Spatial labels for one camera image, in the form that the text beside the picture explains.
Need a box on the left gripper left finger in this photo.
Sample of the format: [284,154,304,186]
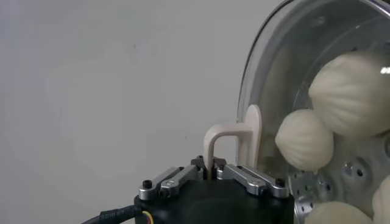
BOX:
[138,155,205,201]

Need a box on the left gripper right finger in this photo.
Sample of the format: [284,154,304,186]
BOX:
[213,156,290,200]

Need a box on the glass lid with cream handle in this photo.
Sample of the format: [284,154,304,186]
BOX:
[202,0,390,224]

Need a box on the white steamed baozi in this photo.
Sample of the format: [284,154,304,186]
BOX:
[274,108,335,172]
[371,174,390,224]
[304,200,374,224]
[308,49,390,139]

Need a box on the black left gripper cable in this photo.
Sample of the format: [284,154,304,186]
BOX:
[80,205,154,224]

